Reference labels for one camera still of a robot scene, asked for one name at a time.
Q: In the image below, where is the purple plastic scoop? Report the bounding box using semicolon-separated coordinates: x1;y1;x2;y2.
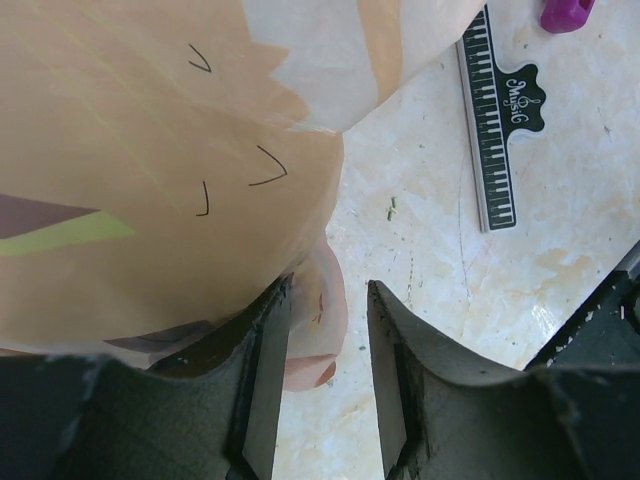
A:
540;0;595;34

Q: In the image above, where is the beige cat litter bag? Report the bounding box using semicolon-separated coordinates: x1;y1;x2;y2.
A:
1;1;482;391

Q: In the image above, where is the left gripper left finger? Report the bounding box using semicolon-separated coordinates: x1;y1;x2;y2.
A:
150;276;292;479

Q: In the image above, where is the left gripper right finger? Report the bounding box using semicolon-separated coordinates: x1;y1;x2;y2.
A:
367;280;523;479

